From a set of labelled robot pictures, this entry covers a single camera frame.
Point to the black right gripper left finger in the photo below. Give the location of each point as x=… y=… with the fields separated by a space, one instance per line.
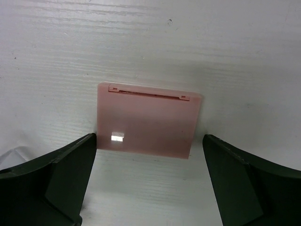
x=48 y=190

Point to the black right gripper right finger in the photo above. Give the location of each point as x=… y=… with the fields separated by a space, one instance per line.
x=249 y=190

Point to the pink square compact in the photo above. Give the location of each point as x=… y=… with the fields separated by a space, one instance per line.
x=136 y=119

